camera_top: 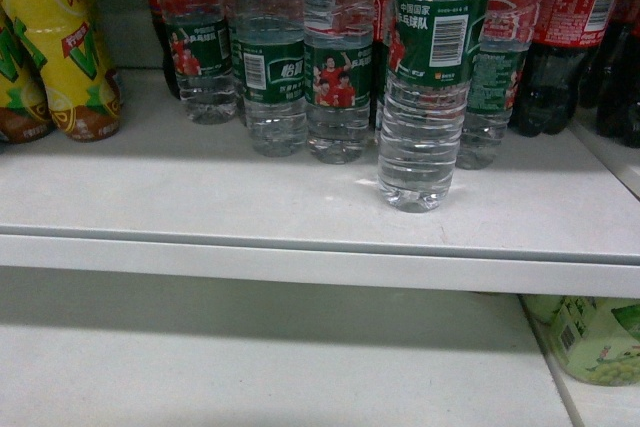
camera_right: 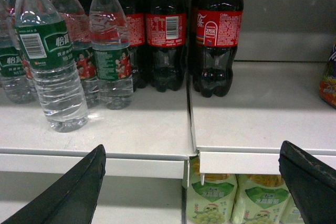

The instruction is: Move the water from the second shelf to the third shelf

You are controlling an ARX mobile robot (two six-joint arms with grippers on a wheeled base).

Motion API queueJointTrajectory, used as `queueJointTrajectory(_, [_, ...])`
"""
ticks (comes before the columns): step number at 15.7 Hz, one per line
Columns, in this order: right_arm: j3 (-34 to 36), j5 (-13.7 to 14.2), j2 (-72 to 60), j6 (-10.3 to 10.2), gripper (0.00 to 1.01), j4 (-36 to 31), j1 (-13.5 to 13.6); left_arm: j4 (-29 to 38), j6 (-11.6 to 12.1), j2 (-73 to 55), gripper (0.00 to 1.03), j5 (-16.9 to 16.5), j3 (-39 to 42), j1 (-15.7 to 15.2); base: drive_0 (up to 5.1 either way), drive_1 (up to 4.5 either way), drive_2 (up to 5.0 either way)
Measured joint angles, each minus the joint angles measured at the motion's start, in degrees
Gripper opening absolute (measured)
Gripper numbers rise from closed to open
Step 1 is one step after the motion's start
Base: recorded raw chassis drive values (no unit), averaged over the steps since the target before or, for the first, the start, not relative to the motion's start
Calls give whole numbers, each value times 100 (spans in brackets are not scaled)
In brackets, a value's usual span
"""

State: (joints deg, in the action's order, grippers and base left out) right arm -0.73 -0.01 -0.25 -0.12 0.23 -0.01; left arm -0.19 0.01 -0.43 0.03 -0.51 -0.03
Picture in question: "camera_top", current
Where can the left edge lemon tea bottle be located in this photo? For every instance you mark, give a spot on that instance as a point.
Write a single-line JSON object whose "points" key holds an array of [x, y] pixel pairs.
{"points": [[24, 110]]}

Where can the white upper shelf board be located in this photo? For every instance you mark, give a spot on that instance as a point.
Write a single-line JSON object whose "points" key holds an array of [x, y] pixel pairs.
{"points": [[167, 196]]}

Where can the clear water bottle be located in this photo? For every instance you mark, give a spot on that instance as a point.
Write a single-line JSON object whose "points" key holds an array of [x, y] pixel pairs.
{"points": [[430, 64]]}

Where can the right water bottle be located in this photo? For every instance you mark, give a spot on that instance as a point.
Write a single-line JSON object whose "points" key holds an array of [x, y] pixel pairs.
{"points": [[504, 42]]}

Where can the green grape drink bottle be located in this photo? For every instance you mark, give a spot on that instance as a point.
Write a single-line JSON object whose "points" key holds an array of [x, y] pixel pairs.
{"points": [[596, 339]]}

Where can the cola bottle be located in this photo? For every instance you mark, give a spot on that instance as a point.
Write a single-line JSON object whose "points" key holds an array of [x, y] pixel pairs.
{"points": [[566, 38], [618, 110]]}

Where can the water bottle barcode label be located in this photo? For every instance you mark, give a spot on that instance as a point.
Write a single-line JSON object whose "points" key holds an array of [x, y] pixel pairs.
{"points": [[270, 35]]}

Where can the yellow lemon tea bottle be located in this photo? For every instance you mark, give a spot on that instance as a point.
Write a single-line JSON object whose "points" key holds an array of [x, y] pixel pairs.
{"points": [[68, 49]]}

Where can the far left water bottle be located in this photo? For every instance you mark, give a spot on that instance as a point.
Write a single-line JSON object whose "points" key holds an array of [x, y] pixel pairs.
{"points": [[199, 42]]}

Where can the water bottle red players label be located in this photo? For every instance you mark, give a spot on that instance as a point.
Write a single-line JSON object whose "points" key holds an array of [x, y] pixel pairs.
{"points": [[338, 41]]}

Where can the far right cola bottle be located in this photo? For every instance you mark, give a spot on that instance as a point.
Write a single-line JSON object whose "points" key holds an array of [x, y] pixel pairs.
{"points": [[618, 110]]}

